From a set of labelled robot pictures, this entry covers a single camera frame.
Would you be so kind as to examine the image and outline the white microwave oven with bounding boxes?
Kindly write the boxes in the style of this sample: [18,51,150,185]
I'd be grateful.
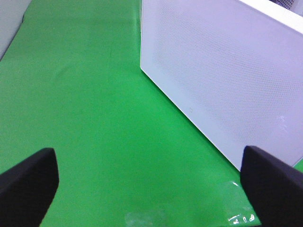
[272,0,303,17]

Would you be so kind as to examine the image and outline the white microwave door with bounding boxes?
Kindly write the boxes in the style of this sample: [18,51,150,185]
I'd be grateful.
[140,0,303,169]

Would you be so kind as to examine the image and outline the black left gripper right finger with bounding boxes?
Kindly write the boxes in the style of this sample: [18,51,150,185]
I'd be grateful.
[240,146,303,227]

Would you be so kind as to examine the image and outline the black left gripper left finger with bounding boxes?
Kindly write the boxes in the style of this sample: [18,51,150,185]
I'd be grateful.
[0,148,59,227]

